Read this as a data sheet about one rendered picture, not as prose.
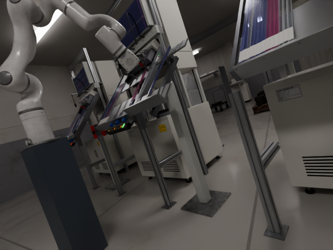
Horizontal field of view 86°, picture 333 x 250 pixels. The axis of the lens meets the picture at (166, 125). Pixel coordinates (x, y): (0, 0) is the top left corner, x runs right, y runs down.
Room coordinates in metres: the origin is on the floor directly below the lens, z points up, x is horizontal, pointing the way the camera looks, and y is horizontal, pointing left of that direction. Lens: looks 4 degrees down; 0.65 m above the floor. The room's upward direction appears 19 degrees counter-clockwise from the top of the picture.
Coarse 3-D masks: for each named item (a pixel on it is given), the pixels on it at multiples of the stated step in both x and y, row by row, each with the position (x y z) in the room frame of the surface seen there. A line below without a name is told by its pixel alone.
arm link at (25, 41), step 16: (16, 0) 0.92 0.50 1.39; (16, 16) 0.95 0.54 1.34; (32, 16) 1.00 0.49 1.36; (16, 32) 0.98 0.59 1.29; (32, 32) 1.00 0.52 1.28; (16, 48) 0.97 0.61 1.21; (32, 48) 1.02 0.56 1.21; (16, 64) 0.95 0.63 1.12; (0, 80) 0.91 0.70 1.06; (16, 80) 0.93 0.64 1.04
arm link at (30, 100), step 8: (32, 80) 1.03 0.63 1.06; (32, 88) 1.04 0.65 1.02; (40, 88) 1.08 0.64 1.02; (24, 96) 1.05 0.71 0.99; (32, 96) 1.03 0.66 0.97; (40, 96) 1.05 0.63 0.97; (24, 104) 0.96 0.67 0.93; (32, 104) 0.98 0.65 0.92; (40, 104) 1.02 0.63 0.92; (24, 112) 0.96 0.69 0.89
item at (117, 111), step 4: (136, 96) 1.41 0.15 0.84; (128, 100) 1.50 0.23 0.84; (120, 104) 1.60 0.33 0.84; (124, 104) 1.52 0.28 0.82; (128, 104) 1.45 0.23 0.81; (116, 108) 1.64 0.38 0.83; (120, 108) 1.55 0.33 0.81; (124, 108) 1.47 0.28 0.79; (112, 112) 1.66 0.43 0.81; (116, 112) 1.56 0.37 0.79; (120, 112) 1.49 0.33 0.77; (124, 112) 1.42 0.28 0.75; (112, 116) 1.60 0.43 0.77; (116, 116) 1.51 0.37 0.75; (108, 120) 1.64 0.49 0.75
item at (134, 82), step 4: (144, 68) 1.65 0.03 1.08; (140, 72) 1.67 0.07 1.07; (124, 76) 2.07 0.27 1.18; (136, 76) 1.70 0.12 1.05; (140, 76) 1.61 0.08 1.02; (144, 76) 1.52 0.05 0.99; (124, 80) 1.97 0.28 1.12; (132, 80) 1.73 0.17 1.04; (136, 80) 1.63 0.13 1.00; (120, 84) 2.01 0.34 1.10; (128, 84) 1.76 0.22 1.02; (132, 84) 1.66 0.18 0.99; (136, 84) 1.72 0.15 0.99; (124, 88) 1.79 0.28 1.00; (128, 88) 1.71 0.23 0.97
